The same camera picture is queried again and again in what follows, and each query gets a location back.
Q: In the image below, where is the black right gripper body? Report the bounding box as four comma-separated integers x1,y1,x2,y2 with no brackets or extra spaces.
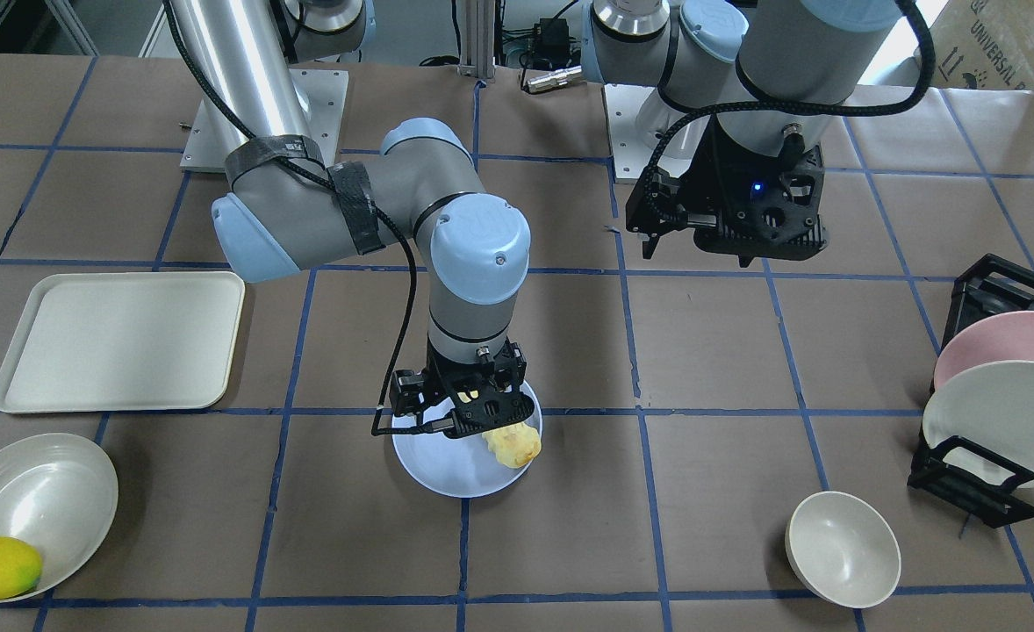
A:
371,339,536,439

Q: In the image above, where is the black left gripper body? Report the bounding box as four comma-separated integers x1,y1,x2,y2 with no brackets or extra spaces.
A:
626,115,829,261

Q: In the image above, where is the yellow bread roll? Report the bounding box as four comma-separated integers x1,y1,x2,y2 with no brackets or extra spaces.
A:
482,421,542,469

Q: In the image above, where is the blue plate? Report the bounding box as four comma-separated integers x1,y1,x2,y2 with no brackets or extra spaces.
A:
391,433,533,499

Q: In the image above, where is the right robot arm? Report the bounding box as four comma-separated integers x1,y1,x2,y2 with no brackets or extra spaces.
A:
163,1,540,439

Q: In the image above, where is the pink plate in rack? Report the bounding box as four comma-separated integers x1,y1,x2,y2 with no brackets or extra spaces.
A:
933,311,1034,391

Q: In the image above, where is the black plate rack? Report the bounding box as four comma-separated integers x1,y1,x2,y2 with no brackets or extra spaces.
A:
908,255,1034,528

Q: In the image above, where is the cream plate in rack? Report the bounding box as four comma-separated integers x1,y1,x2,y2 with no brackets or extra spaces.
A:
922,361,1034,488

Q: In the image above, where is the black power adapter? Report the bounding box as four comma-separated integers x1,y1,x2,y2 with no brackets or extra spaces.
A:
533,18,571,69

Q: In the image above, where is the cream bowl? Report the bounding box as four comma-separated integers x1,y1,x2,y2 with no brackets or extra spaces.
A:
783,491,902,609

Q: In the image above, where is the cream rectangular tray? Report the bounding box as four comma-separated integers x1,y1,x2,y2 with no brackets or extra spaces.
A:
0,271,247,413

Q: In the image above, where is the cream shallow dish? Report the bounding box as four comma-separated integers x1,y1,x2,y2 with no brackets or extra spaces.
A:
0,433,118,604

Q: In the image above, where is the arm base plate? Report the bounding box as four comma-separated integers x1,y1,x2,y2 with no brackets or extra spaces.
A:
180,69,349,175
604,84,709,183

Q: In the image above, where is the aluminium frame post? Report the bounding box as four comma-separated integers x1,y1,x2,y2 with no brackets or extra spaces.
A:
453,1,499,83

